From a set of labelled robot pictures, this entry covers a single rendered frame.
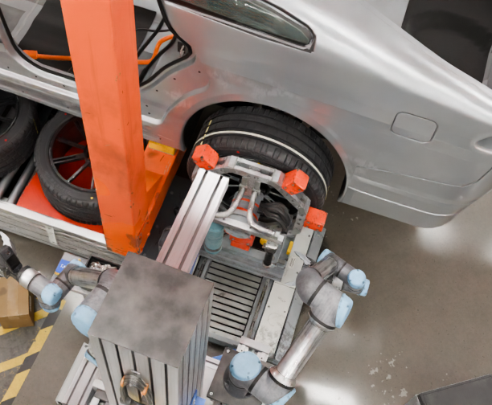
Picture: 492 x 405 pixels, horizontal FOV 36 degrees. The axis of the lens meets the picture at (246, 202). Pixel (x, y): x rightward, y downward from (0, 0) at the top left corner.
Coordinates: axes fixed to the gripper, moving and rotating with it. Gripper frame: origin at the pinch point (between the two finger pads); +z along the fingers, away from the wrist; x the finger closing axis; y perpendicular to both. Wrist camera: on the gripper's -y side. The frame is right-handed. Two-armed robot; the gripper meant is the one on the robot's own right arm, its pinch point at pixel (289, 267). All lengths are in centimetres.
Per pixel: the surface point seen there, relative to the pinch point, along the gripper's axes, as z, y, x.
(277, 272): 11, -72, -10
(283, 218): 6.9, 15.7, -16.7
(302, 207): 0.8, 9.2, -25.6
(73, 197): 116, -26, -10
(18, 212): 143, -31, 4
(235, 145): 34, 27, -40
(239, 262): 32, -68, -9
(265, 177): 18.3, 23.9, -30.3
